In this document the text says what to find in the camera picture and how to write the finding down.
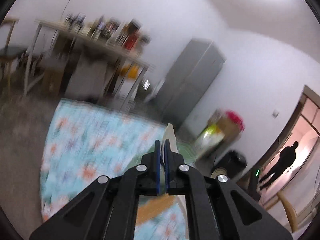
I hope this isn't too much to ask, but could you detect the white shell-shaped ladle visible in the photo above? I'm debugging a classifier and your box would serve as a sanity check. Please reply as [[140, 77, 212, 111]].
[[161, 122, 180, 196]]

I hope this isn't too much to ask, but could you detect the black trash bin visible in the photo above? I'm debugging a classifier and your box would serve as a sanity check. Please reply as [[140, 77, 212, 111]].
[[212, 150, 247, 179]]

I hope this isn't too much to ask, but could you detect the green plastic utensil holder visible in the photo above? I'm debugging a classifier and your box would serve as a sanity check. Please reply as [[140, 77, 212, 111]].
[[177, 141, 197, 167]]

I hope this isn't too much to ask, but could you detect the floral blue tablecloth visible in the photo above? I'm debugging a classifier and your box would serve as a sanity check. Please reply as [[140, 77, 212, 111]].
[[40, 99, 189, 239]]

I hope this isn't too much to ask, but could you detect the yellow green rice bag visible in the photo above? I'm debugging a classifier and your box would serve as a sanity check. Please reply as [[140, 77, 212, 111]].
[[194, 124, 225, 158]]

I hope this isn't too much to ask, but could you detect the cardboard box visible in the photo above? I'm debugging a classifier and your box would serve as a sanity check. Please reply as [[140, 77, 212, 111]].
[[207, 108, 242, 142]]

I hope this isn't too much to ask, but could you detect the person in doorway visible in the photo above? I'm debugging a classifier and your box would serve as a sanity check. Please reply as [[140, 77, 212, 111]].
[[259, 141, 299, 191]]

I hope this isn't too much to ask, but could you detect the pink plastic bag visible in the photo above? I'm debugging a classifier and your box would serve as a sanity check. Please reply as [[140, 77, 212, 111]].
[[225, 110, 245, 132]]

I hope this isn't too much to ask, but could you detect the grey refrigerator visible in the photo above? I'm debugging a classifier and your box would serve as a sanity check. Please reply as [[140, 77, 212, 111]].
[[155, 38, 225, 128]]

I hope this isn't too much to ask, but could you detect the yellow plastic bag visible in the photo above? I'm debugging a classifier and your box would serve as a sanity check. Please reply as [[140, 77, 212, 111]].
[[120, 63, 139, 80]]

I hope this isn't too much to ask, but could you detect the red bottle on table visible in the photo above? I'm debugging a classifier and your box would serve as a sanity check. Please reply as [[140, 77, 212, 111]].
[[124, 22, 139, 50]]

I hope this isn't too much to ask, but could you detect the wooden chair black seat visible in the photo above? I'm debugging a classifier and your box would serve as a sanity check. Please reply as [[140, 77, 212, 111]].
[[1, 17, 27, 95]]

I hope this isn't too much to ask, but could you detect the white work table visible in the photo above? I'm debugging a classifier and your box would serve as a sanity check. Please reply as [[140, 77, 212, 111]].
[[23, 19, 153, 111]]

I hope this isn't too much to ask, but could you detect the wall socket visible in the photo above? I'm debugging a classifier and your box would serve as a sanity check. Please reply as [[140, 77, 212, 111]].
[[272, 110, 279, 118]]

